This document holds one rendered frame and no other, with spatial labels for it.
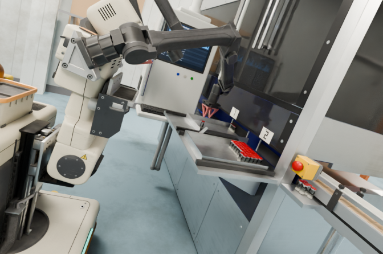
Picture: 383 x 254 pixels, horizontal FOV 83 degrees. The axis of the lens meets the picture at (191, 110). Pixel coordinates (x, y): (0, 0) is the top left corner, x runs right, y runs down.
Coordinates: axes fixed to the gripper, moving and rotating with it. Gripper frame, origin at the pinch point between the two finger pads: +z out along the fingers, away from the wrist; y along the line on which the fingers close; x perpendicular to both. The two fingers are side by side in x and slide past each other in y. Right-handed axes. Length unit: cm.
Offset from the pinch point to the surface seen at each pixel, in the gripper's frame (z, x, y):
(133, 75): 42, 293, 58
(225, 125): 8.1, 8.7, 27.9
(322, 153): -10, -58, 22
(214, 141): 7.6, -18.0, -4.4
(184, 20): -52, 55, -4
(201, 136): 6.5, -15.8, -12.5
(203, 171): 8, -43, -30
